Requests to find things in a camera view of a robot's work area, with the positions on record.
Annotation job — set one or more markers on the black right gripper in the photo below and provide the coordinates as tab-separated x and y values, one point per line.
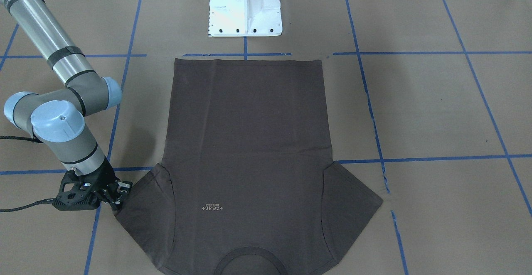
106	178

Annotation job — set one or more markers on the dark brown t-shirt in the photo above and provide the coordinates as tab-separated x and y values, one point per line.
247	184

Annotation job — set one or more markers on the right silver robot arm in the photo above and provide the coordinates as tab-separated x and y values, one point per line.
57	119

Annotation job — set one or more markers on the white pedestal column base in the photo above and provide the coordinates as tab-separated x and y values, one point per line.
245	18

